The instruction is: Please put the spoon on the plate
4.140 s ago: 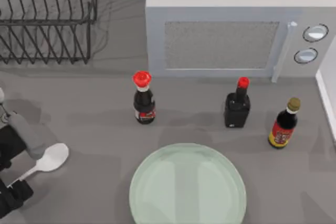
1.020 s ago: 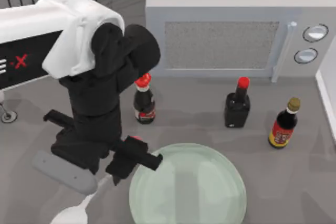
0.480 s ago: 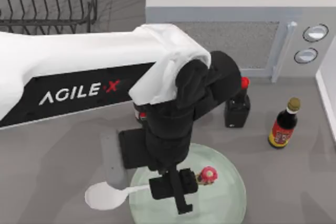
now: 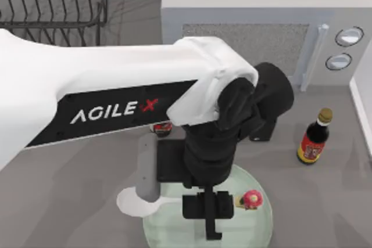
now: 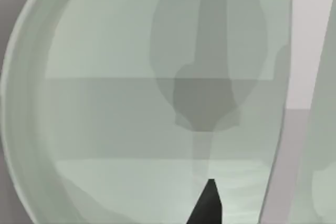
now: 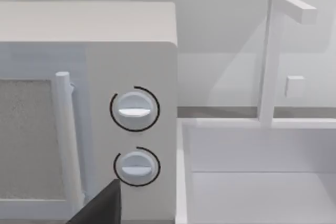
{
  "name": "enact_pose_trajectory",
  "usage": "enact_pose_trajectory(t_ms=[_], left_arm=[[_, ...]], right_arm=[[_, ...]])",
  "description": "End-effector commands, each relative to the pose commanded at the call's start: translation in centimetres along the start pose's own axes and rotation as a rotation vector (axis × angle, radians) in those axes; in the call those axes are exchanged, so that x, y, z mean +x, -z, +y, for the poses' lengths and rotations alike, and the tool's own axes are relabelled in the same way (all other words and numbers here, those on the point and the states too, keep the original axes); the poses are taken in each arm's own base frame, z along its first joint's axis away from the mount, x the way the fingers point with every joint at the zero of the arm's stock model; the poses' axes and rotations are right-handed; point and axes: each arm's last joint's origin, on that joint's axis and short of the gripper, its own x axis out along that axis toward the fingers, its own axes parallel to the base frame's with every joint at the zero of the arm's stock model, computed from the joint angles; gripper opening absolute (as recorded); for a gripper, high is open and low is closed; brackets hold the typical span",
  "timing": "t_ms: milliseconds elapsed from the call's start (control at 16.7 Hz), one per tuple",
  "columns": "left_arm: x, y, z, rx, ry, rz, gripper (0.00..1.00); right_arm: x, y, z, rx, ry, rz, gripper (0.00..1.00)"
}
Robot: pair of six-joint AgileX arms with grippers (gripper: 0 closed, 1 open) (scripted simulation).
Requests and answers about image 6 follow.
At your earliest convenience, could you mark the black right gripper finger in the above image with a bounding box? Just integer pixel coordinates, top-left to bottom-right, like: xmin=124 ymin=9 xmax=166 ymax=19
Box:
xmin=65 ymin=178 xmax=122 ymax=224

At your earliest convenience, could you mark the white microwave knob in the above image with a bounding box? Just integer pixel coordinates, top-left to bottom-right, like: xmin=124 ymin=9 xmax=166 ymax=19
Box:
xmin=118 ymin=152 xmax=156 ymax=182
xmin=114 ymin=91 xmax=155 ymax=127

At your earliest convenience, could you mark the microwave door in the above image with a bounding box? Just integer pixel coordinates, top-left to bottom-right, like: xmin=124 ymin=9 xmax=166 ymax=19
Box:
xmin=0 ymin=44 xmax=89 ymax=212

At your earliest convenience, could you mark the pale microwave oven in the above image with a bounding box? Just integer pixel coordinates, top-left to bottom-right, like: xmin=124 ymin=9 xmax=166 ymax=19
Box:
xmin=0 ymin=1 xmax=179 ymax=224

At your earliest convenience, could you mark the white sink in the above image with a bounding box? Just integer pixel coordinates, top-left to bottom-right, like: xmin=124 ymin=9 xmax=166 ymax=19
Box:
xmin=175 ymin=117 xmax=336 ymax=224

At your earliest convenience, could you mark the tall white tap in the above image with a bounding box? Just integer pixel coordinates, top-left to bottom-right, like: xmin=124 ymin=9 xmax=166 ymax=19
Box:
xmin=258 ymin=0 xmax=318 ymax=127

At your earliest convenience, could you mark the white microwave door handle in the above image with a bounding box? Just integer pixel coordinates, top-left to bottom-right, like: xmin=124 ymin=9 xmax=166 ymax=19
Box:
xmin=54 ymin=71 xmax=86 ymax=216

